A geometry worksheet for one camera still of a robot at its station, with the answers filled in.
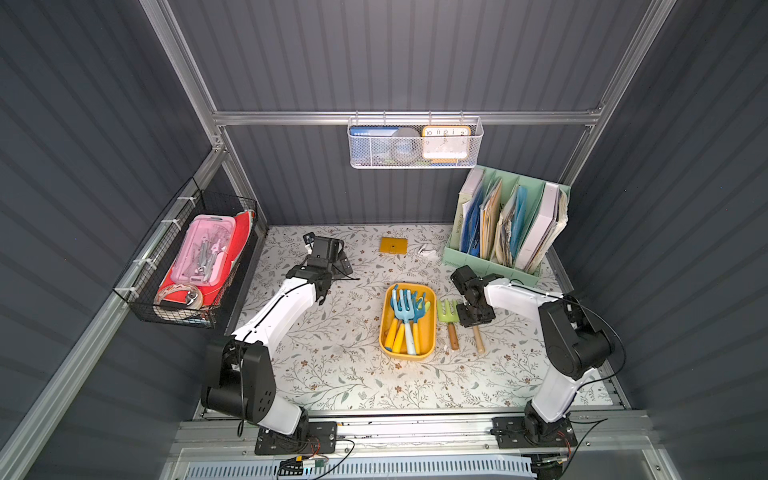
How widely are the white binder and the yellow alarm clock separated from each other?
0.96 ft

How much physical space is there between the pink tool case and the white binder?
0.89 metres

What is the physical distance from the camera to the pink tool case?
0.70 m

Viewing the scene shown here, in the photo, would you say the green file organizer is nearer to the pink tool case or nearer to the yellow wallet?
the yellow wallet

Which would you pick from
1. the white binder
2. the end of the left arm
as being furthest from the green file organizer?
the end of the left arm

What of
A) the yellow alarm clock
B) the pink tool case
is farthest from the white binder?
the pink tool case

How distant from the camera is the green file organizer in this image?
0.92 meters

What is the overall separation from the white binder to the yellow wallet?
1.36 feet

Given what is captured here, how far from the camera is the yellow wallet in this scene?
45.0 inches

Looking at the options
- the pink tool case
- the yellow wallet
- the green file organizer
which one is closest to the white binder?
the green file organizer

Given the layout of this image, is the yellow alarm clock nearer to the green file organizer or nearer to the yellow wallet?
the green file organizer

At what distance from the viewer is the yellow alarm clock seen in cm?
90

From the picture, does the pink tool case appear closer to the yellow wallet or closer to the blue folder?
the yellow wallet

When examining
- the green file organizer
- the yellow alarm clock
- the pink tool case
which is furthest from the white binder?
the pink tool case

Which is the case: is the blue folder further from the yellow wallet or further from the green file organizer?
the yellow wallet
